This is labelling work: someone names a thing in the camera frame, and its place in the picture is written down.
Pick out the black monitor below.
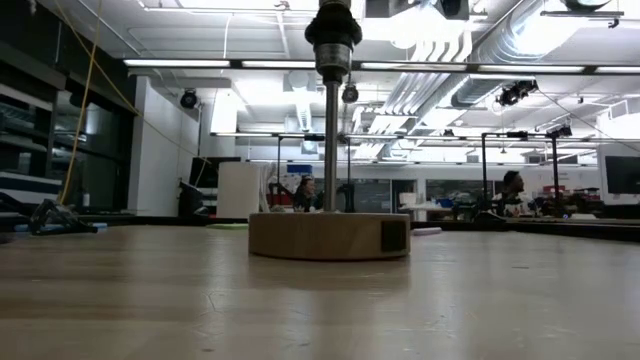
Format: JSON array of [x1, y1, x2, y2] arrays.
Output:
[[188, 156, 242, 190]]

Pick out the person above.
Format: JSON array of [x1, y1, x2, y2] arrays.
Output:
[[492, 170, 537, 218], [292, 175, 324, 214]]

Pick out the white-framed monitor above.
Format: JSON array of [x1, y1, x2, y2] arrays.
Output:
[[597, 142, 640, 206]]

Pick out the wooden base metal pole lamp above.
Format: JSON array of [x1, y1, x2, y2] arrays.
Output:
[[248, 0, 413, 262]]

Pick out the black bin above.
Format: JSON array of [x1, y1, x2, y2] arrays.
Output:
[[178, 180, 207, 217]]

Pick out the white blue-striped box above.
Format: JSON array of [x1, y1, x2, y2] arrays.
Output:
[[0, 171, 64, 207]]

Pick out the black ceiling camera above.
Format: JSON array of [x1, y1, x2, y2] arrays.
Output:
[[496, 78, 541, 108]]

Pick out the yellow cable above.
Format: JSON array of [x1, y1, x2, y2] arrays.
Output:
[[53, 0, 212, 204]]

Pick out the dark shelving unit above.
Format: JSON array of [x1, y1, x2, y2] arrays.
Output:
[[0, 9, 137, 217]]

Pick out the white cylinder container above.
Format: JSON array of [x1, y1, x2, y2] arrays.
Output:
[[215, 160, 262, 220]]

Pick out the black eyeglasses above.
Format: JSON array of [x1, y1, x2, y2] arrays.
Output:
[[27, 198, 100, 236]]

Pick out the long ceiling light strip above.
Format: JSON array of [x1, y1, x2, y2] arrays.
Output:
[[123, 58, 640, 76]]

